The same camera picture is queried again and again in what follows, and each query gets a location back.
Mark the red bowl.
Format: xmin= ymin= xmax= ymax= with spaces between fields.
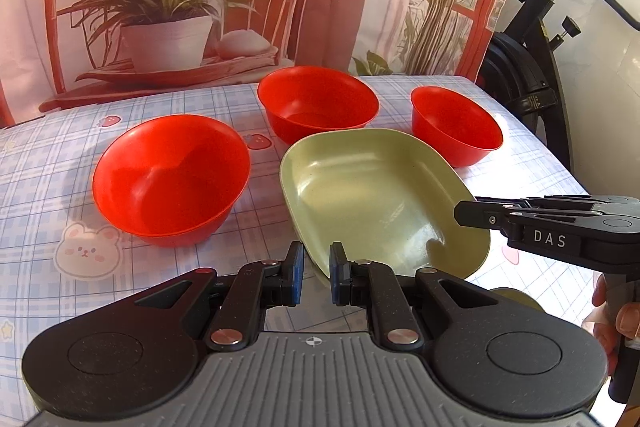
xmin=410 ymin=86 xmax=503 ymax=168
xmin=257 ymin=66 xmax=380 ymax=145
xmin=92 ymin=114 xmax=250 ymax=248

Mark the green rectangular plate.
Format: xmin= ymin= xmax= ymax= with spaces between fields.
xmin=280 ymin=128 xmax=490 ymax=279

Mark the person's right hand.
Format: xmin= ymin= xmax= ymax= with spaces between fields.
xmin=582 ymin=274 xmax=640 ymax=376

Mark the black exercise bike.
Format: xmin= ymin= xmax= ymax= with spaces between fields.
xmin=476 ymin=0 xmax=639 ymax=170

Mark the blue plaid tablecloth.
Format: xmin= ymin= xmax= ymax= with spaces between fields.
xmin=1 ymin=76 xmax=598 ymax=426

